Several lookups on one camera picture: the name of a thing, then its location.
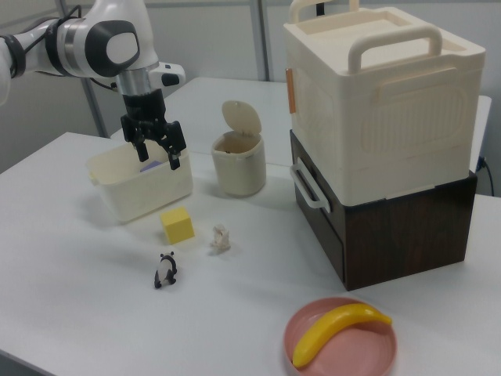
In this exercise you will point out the dark wooden drawer box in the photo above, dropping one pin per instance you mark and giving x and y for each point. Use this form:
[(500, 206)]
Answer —
[(391, 243)]

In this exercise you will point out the orange latch strip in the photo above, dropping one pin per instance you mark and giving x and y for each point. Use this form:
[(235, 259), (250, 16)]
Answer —
[(291, 92)]

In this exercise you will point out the black and white panda toy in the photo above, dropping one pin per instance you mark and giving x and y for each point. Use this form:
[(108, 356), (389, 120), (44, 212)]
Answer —
[(166, 270)]

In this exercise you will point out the yellow foam cube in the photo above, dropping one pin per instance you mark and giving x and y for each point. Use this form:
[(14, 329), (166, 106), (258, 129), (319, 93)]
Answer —
[(178, 227)]

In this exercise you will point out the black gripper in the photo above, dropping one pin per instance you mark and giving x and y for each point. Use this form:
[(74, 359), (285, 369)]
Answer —
[(143, 107)]

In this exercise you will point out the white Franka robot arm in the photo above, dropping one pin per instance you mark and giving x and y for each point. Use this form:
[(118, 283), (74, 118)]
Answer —
[(113, 43)]

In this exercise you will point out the pink round plate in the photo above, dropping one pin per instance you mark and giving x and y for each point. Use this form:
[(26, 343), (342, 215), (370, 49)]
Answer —
[(352, 348)]

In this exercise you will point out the purple foam block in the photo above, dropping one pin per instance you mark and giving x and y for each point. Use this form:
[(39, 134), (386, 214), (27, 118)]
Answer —
[(150, 167)]

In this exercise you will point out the yellow toy banana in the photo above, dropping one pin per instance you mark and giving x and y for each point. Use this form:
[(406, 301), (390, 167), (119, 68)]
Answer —
[(336, 323)]

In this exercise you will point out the white paper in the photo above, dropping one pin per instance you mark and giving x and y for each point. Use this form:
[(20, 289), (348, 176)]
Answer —
[(220, 239)]

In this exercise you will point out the beige trash can with lid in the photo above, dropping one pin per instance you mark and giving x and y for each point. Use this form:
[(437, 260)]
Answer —
[(238, 172)]

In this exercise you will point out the white plastic open bin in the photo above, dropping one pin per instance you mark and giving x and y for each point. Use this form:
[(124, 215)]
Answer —
[(148, 196)]

